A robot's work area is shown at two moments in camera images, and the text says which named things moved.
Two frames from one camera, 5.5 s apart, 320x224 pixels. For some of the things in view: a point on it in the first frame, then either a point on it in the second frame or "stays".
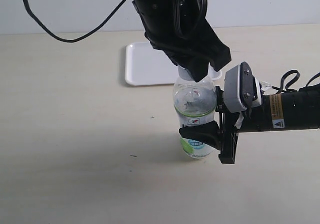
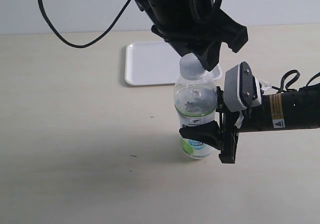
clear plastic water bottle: [195, 103] stays
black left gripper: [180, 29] → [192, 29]
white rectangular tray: [144, 65] stays
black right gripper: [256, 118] stays
